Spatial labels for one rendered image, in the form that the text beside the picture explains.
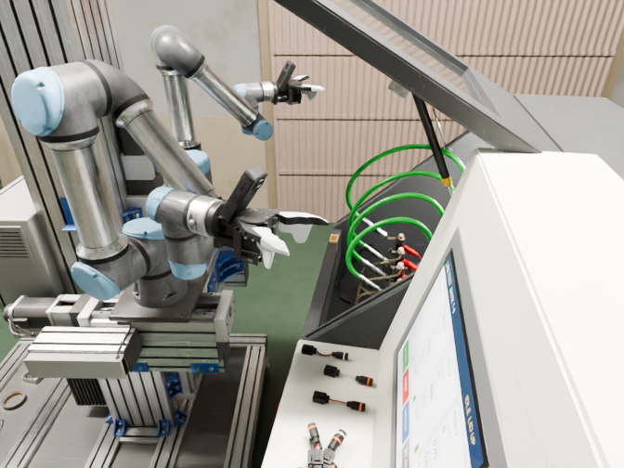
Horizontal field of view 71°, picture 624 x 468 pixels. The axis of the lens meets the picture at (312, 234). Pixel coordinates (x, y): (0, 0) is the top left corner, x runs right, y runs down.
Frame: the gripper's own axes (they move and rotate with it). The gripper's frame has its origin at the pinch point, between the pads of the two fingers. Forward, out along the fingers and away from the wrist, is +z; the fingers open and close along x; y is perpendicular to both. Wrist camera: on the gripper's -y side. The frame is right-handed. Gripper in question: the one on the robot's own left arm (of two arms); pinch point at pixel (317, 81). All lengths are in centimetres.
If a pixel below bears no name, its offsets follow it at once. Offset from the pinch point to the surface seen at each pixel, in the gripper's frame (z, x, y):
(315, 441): -56, 123, 28
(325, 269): -23, 63, 42
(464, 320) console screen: -41, 134, -14
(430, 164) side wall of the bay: 20, 55, 13
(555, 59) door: 210, -52, 21
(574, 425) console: -52, 154, -29
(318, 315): -36, 83, 40
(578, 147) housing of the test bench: 15, 105, -19
